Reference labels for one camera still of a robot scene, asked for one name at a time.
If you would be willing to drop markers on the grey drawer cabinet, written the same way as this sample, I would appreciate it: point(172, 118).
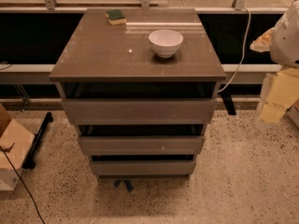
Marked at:
point(107, 62)

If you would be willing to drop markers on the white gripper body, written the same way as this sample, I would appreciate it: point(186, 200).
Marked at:
point(286, 44)

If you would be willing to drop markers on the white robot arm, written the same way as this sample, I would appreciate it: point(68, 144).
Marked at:
point(284, 49)

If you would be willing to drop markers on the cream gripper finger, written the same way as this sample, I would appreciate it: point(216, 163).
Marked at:
point(263, 42)

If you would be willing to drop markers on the black stand foot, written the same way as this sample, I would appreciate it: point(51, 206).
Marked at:
point(29, 161)
point(226, 97)

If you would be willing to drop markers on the white ceramic bowl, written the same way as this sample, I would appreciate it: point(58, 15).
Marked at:
point(165, 43)

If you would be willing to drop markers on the green yellow sponge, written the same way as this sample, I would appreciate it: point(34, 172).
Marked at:
point(115, 17)

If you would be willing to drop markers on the grey bottom drawer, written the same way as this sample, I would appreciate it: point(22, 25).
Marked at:
point(142, 167)

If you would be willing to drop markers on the grey middle drawer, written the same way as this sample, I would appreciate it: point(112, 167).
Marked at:
point(141, 145)

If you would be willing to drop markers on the black stand foot left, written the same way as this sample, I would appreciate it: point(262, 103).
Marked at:
point(29, 161)

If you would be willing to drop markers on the grey drawer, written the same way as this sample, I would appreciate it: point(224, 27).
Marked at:
point(145, 112)
point(142, 167)
point(141, 145)

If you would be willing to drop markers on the black stand foot right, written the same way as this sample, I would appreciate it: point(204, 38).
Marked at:
point(226, 97)

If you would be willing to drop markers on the cardboard box right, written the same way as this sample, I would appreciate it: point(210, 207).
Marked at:
point(294, 113)

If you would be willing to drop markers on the grey top drawer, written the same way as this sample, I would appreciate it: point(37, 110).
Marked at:
point(145, 112)

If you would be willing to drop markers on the cardboard box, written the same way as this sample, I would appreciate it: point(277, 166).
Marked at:
point(294, 113)
point(16, 141)

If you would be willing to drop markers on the cardboard box left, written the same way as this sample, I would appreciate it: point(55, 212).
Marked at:
point(16, 141)

